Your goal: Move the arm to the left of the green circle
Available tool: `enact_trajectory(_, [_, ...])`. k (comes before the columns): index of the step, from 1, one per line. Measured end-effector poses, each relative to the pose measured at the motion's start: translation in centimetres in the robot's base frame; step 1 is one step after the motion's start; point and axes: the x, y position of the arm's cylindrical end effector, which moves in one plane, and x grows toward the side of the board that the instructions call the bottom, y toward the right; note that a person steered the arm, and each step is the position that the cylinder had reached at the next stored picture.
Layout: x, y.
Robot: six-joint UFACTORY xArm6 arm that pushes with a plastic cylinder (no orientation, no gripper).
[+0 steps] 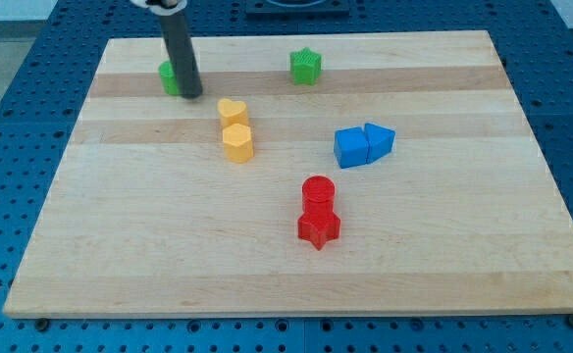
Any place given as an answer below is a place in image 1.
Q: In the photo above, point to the green cylinder block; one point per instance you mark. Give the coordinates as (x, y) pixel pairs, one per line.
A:
(168, 78)

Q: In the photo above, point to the blue cube block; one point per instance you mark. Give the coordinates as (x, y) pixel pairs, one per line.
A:
(351, 147)

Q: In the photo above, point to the blue triangle block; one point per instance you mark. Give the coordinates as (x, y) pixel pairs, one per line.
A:
(380, 141)

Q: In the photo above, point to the yellow hexagon block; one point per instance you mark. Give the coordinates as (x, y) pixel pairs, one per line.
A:
(238, 143)

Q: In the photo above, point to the yellow heart block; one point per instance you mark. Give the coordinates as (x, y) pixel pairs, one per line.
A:
(232, 112)

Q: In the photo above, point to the wooden board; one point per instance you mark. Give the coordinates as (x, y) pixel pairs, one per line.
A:
(147, 218)

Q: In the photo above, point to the green star block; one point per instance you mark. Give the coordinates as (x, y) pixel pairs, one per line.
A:
(305, 66)

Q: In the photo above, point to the red cylinder block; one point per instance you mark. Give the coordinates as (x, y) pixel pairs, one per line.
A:
(318, 195)

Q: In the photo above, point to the red star block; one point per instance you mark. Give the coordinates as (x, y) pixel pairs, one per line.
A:
(318, 229)

